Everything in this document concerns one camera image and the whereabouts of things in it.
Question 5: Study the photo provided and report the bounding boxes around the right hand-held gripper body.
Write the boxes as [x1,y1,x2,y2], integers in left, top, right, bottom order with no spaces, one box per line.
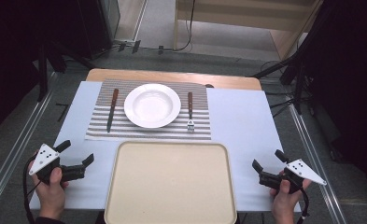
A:
[259,158,328,194]

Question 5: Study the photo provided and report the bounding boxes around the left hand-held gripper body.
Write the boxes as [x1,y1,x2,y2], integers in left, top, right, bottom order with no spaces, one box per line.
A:
[28,143,87,185]

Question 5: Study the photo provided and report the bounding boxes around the knife with wooden handle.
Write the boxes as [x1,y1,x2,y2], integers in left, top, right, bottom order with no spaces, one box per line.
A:
[106,88,120,133]

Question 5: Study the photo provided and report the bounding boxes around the white deep plate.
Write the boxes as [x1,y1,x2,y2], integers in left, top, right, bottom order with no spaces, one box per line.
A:
[123,83,182,129]

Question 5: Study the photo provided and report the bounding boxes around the fork with wooden handle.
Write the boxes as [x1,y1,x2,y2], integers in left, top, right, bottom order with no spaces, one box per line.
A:
[186,91,195,133]

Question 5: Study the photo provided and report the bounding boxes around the person's right hand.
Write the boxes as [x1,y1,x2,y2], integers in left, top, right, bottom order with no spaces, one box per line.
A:
[269,179,313,224]

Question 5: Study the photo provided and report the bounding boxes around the person's left hand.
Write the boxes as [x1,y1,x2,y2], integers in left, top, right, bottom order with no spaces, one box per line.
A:
[29,167,70,219]

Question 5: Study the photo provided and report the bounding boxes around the striped placemat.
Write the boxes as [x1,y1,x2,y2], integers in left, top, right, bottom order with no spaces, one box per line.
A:
[85,78,212,141]

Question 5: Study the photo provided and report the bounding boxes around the black metal stand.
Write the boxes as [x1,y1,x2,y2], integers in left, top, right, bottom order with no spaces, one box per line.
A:
[35,40,95,102]
[250,0,329,115]

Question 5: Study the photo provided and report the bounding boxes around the black curtain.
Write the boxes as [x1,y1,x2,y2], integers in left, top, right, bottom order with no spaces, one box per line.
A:
[302,0,367,203]
[0,0,89,143]

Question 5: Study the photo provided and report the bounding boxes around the aluminium rail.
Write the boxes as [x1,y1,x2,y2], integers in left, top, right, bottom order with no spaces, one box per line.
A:
[288,102,348,224]
[0,73,58,216]

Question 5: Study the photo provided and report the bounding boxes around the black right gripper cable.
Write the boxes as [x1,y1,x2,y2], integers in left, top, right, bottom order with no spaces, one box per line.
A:
[296,186,311,224]

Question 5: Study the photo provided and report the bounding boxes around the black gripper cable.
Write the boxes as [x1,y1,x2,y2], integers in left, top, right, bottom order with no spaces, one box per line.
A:
[22,155,40,224]
[296,186,311,224]

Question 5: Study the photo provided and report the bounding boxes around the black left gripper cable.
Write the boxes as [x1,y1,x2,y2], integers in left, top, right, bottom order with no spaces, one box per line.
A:
[22,155,40,224]

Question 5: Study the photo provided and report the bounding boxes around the beige wooden frame furniture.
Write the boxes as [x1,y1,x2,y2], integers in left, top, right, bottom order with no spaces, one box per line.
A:
[173,0,324,60]

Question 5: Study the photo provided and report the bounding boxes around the black hanging cable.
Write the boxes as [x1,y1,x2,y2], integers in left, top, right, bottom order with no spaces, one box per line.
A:
[171,0,196,52]

